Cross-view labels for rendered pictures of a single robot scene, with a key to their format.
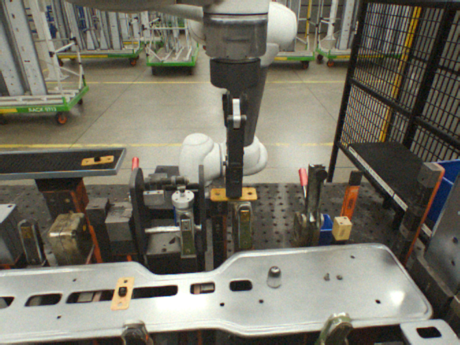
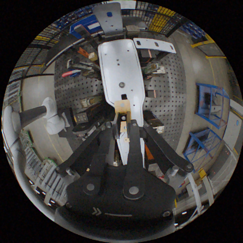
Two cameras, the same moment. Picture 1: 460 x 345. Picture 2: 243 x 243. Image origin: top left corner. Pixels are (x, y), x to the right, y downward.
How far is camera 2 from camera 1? 0.49 m
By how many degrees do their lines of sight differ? 58
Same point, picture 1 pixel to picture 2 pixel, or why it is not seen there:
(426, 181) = (81, 28)
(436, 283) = (118, 35)
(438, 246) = (108, 30)
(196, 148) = (52, 128)
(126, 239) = not seen: hidden behind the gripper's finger
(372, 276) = (116, 49)
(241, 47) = not seen: outside the picture
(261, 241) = (79, 91)
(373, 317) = (135, 53)
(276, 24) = (6, 119)
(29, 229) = not seen: hidden behind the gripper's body
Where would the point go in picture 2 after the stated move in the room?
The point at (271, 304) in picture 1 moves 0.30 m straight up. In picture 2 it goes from (133, 86) to (147, 81)
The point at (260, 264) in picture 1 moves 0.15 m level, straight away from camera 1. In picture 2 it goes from (112, 90) to (87, 90)
